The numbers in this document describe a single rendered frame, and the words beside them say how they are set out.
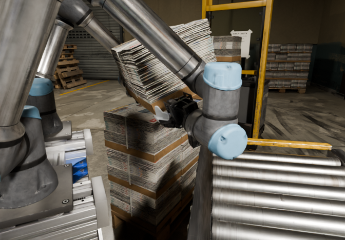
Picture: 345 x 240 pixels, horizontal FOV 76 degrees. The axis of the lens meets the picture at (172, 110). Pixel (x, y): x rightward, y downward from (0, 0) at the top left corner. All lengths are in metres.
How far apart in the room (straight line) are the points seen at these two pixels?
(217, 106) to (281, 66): 6.25
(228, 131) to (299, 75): 6.45
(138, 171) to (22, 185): 0.76
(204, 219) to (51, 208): 0.36
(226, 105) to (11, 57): 0.37
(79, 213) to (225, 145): 0.45
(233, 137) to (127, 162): 0.97
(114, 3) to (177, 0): 7.83
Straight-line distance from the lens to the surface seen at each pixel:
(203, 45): 0.79
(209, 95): 0.45
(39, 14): 0.43
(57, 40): 1.24
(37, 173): 0.67
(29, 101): 1.11
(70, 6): 1.14
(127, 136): 1.26
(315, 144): 1.04
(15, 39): 0.43
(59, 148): 1.15
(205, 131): 0.47
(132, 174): 1.35
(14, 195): 0.67
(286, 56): 6.70
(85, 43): 9.35
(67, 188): 0.70
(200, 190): 0.67
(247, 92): 2.80
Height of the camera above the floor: 1.18
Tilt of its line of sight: 16 degrees down
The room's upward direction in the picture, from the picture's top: straight up
